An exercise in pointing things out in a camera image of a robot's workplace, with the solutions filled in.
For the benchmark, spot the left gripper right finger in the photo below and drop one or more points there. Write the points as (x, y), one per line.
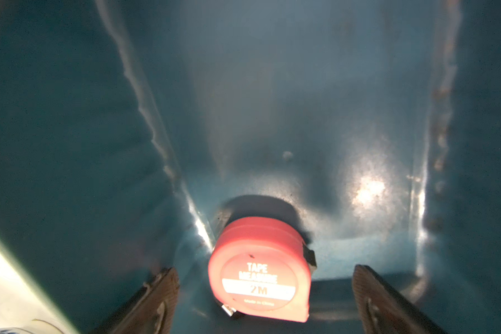
(382, 309)

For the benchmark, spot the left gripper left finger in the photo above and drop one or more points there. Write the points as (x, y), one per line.
(151, 309)

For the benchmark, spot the pink tape measure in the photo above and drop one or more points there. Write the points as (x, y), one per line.
(262, 267)

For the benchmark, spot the teal plastic storage box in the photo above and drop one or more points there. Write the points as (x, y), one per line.
(133, 132)

